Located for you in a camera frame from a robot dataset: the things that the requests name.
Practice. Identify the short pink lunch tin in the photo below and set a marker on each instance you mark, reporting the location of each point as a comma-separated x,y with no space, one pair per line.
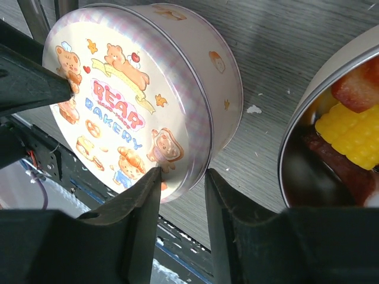
310,171

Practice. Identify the yellow round food ball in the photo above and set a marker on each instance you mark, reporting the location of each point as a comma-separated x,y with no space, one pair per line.
354,135

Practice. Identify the striped bacon cube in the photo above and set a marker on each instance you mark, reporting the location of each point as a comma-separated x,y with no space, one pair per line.
358,89

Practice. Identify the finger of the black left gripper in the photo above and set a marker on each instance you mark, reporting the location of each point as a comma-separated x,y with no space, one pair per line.
25,83

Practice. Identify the tall pink lunch tin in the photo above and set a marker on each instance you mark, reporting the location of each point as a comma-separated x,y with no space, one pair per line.
216,88

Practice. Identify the round metal lid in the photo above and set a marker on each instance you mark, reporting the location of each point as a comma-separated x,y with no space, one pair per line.
101,123

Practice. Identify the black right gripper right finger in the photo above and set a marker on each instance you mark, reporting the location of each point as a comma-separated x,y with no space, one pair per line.
251,244

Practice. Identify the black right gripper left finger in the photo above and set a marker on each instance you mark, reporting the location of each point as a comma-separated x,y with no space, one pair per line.
89,233

